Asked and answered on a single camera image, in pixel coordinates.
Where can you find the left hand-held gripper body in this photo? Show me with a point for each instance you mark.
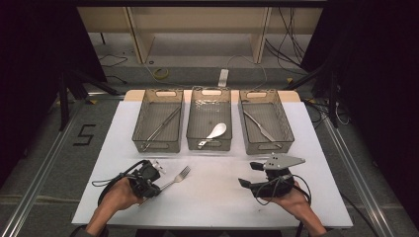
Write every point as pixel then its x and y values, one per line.
pixel 145 176

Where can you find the aluminium floor rail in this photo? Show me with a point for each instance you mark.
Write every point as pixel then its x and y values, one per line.
pixel 355 171
pixel 42 164

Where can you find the metal table knife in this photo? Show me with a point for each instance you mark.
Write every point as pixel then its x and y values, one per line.
pixel 262 128

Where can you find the black metal stand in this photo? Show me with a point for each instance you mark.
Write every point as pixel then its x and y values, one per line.
pixel 64 98
pixel 333 98

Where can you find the metal fork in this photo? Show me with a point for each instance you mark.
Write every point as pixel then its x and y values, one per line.
pixel 179 178

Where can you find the white spoon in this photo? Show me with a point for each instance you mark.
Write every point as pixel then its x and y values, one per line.
pixel 216 130

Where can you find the beige wooden desk frame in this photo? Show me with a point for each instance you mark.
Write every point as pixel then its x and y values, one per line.
pixel 197 19

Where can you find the person's left hand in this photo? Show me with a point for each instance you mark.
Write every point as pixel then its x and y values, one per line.
pixel 120 196

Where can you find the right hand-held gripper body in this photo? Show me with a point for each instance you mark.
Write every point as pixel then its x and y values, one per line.
pixel 280 161

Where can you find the person's right hand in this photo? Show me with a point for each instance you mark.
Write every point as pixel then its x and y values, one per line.
pixel 298 204

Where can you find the white table cover board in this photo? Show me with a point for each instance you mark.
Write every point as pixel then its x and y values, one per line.
pixel 214 204

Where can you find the grey clear plastic bin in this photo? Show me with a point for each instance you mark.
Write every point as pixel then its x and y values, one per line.
pixel 154 115
pixel 206 113
pixel 273 118

